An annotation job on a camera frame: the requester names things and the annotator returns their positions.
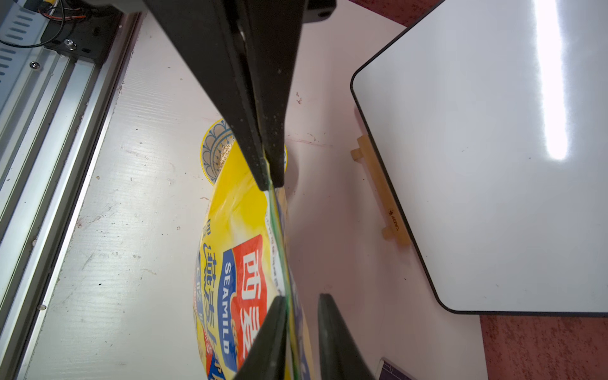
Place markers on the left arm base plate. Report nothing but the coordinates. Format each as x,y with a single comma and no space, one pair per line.
80,30

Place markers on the yellow oats bag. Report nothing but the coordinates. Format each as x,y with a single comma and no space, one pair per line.
242,265

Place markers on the white board black frame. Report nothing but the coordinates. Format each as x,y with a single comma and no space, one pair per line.
490,120

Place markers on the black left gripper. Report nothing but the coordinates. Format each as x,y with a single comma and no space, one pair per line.
201,33

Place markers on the dark blue book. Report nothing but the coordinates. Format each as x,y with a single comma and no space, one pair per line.
386,370

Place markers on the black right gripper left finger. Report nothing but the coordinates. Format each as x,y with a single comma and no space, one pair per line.
266,360

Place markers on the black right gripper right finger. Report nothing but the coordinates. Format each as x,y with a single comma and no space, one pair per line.
339,356

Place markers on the wooden board stand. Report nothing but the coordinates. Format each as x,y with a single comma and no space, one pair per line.
395,229

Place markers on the aluminium frame rail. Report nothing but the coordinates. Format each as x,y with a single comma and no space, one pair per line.
54,105

